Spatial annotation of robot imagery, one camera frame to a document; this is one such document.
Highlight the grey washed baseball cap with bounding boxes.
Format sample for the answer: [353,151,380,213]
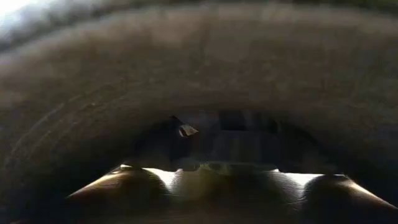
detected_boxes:
[0,0,398,224]

